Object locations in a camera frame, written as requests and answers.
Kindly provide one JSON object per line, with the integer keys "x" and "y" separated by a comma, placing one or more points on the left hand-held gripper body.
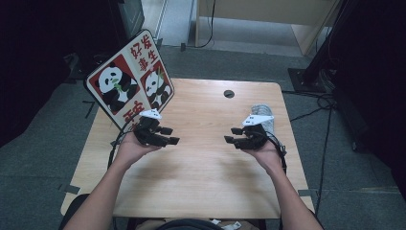
{"x": 148, "y": 134}

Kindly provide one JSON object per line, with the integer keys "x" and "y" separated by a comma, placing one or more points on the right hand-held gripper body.
{"x": 253, "y": 137}

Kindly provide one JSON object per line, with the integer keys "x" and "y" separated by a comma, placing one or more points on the grey striped cloth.
{"x": 261, "y": 109}

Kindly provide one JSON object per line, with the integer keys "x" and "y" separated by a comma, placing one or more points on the panda picture board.
{"x": 127, "y": 73}

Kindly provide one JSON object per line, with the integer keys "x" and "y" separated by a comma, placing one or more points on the person's left hand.
{"x": 130, "y": 150}

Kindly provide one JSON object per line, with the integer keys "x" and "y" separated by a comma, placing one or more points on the person's right hand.
{"x": 268, "y": 158}

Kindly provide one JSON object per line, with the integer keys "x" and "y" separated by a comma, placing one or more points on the black metal floor stand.
{"x": 308, "y": 80}

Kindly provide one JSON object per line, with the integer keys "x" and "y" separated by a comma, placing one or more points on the person's dark clothing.
{"x": 188, "y": 225}

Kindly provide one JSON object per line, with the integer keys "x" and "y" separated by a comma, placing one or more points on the white tag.
{"x": 230, "y": 226}

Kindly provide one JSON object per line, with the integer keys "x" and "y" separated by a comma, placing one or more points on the dark floor stand base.
{"x": 78, "y": 68}

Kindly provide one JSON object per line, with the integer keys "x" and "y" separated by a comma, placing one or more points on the dark computer cabinet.
{"x": 130, "y": 16}

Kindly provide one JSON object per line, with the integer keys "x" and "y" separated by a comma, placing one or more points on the light wooden cabinet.
{"x": 255, "y": 9}

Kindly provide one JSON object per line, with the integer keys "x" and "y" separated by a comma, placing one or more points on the dark equipment cabinet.
{"x": 376, "y": 96}

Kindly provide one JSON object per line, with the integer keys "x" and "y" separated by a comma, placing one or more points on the dark curtain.
{"x": 32, "y": 64}

